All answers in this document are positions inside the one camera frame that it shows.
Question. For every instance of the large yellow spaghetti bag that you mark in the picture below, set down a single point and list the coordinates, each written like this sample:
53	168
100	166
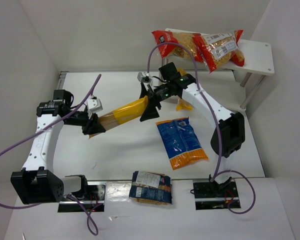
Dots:
122	115

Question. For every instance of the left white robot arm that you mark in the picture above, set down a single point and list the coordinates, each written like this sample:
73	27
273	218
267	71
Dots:
36	183

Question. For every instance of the dark blue pasta bag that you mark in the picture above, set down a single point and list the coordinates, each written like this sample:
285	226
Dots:
151	188

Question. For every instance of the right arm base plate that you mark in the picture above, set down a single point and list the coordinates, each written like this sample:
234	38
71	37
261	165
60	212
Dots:
212	196

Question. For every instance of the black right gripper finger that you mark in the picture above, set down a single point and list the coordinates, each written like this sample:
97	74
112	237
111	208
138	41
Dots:
146	91
150	111

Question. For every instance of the blue orange pasta bag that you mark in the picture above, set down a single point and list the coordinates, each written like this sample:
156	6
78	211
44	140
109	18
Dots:
182	145

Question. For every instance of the small yellow spaghetti bag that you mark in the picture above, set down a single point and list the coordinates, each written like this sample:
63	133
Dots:
182	104

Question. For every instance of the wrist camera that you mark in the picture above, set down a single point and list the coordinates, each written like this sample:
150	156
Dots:
145	78
94	105

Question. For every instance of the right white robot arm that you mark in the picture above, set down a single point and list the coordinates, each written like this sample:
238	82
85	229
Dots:
229	127

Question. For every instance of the red pasta bag right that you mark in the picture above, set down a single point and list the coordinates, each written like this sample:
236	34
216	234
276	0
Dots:
220	48

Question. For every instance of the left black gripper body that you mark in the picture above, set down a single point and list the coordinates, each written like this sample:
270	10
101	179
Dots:
87	122

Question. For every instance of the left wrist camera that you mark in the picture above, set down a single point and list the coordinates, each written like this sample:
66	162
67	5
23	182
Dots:
94	105

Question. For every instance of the white two-tier shelf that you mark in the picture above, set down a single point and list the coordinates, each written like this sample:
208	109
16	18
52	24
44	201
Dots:
227	84

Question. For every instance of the red pasta bag left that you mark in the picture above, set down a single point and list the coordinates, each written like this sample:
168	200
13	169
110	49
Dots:
185	39

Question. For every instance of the red pasta bag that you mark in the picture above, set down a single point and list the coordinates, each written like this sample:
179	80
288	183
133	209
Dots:
185	39
220	48

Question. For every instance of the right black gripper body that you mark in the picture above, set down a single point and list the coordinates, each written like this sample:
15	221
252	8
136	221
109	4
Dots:
151	98

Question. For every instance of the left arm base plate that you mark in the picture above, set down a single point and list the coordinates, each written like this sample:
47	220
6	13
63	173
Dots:
93	200

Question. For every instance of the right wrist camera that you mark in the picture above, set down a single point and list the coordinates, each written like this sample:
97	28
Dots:
145	78

